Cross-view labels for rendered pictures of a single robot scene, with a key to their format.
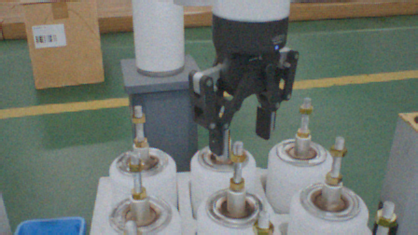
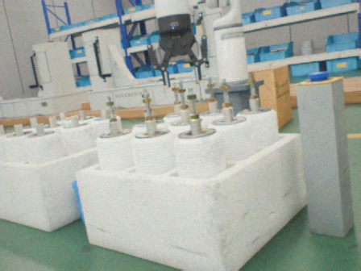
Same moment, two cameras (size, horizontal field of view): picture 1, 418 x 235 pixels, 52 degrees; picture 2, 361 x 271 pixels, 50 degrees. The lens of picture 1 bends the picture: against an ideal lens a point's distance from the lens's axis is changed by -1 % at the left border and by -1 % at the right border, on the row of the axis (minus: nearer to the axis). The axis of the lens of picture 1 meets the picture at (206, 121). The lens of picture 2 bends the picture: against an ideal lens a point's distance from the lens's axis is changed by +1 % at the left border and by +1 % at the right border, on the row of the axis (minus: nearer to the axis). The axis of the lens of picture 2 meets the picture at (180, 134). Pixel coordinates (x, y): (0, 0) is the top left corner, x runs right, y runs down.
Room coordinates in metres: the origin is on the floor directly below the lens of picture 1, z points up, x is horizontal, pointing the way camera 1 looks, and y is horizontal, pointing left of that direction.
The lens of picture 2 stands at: (-0.21, -0.68, 0.39)
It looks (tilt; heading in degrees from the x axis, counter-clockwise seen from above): 10 degrees down; 47
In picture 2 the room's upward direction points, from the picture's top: 9 degrees counter-clockwise
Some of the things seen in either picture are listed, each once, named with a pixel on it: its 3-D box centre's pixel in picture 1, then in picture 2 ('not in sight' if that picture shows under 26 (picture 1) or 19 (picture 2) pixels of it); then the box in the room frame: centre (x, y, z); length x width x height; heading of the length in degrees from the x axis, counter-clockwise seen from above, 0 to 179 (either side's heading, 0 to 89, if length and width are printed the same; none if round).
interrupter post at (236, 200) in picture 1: (236, 199); (185, 117); (0.42, -0.04, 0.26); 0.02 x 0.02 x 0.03
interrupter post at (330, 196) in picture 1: (331, 193); (228, 115); (0.43, -0.16, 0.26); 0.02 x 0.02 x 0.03
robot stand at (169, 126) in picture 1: (163, 136); (240, 130); (0.78, 0.09, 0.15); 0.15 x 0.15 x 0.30; 13
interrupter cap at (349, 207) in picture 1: (329, 201); (229, 121); (0.43, -0.16, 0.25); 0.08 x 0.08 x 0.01
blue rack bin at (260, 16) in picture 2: not in sight; (272, 13); (4.71, 2.34, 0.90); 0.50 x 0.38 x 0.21; 14
